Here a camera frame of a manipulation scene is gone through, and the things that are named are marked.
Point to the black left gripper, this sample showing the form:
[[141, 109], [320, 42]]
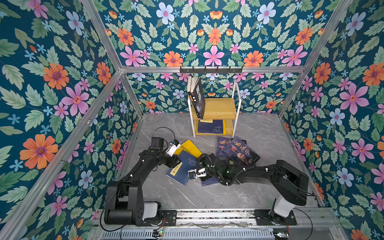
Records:
[[173, 162]]

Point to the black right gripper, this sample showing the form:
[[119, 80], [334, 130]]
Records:
[[203, 159]]

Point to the navy book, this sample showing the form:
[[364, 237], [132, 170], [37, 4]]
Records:
[[212, 127], [210, 181], [180, 172]]

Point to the navy book front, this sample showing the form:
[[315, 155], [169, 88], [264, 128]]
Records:
[[212, 127]]

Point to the black wolf cover book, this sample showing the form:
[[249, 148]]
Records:
[[198, 94]]

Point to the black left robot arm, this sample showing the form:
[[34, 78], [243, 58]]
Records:
[[125, 203]]

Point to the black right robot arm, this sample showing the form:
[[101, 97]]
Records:
[[290, 182]]

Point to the yellow cartoon book on table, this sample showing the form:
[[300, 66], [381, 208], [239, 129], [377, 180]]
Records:
[[188, 147]]

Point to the purple book underneath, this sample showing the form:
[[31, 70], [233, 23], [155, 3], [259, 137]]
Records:
[[222, 145]]

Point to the purple portrait book top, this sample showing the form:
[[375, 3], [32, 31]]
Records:
[[249, 161]]

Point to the yellow book on shelf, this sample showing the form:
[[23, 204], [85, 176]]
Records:
[[227, 125]]

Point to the black book standing on shelf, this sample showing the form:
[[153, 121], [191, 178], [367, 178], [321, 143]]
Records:
[[191, 98]]

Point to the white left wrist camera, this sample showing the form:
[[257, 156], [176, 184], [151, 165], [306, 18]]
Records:
[[173, 147]]

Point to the wooden white frame shelf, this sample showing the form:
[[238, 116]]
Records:
[[220, 109]]

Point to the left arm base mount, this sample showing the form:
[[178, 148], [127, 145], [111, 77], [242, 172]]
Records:
[[162, 218]]

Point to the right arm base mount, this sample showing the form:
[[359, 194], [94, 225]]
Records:
[[268, 218]]

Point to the black wall hook rail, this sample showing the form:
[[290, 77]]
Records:
[[211, 70]]

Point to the aluminium front rail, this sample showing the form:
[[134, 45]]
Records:
[[246, 218]]

